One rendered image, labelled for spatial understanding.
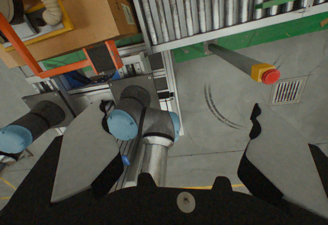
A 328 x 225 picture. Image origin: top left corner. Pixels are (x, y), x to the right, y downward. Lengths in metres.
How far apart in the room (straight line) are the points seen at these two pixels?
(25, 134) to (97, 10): 0.61
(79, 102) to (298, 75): 2.30
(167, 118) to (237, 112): 1.75
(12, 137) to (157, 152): 0.59
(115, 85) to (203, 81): 1.29
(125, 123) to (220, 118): 1.80
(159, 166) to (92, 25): 0.65
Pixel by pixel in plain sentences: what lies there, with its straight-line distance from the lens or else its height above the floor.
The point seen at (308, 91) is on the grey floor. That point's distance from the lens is 2.49.
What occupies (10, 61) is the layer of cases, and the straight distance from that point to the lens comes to 1.74.
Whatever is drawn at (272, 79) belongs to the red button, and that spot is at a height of 1.04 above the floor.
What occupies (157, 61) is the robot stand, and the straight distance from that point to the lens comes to 1.44.
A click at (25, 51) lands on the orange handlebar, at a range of 0.64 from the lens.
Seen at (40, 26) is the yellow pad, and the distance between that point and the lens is 0.70.
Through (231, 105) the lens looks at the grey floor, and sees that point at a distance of 2.06.
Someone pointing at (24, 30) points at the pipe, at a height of 1.10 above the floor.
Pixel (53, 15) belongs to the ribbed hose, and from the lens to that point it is 0.62.
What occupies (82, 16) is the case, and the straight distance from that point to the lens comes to 0.77.
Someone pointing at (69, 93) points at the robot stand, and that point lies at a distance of 0.95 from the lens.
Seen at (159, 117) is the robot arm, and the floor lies 1.23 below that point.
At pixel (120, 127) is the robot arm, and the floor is 1.27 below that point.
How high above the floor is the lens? 1.61
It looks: 60 degrees down
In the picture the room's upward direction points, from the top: 174 degrees counter-clockwise
